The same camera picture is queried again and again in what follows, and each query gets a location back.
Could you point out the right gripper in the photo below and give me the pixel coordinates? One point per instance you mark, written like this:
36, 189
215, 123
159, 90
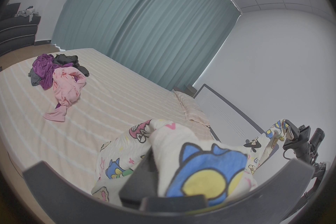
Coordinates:
296, 145

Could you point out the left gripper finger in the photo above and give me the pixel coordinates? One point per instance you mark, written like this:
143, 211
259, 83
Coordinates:
141, 181

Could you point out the white printed pyjama top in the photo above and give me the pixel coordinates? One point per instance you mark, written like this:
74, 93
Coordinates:
170, 144

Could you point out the bed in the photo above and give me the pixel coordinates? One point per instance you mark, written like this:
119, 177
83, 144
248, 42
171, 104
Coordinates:
105, 102

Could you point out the pale pink pillow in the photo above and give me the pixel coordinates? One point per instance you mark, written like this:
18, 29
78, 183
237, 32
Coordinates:
193, 110

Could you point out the grey bedside table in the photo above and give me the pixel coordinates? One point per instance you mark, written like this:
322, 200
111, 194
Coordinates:
186, 90

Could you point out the pink garment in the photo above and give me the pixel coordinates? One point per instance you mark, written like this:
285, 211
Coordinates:
68, 86

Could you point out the black garment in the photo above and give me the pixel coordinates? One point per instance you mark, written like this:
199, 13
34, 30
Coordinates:
68, 60

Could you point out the purple satin garment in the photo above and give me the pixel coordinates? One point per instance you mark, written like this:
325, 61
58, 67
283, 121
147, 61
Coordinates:
44, 70

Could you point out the dark grey garment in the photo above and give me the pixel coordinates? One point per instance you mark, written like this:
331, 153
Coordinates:
34, 78

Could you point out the blue-green curtain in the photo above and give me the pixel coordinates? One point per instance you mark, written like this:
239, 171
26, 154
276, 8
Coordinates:
144, 20

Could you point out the black chest of drawers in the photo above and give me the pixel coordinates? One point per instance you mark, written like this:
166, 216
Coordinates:
15, 31

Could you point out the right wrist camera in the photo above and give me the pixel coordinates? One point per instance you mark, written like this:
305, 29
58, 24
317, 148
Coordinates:
304, 134

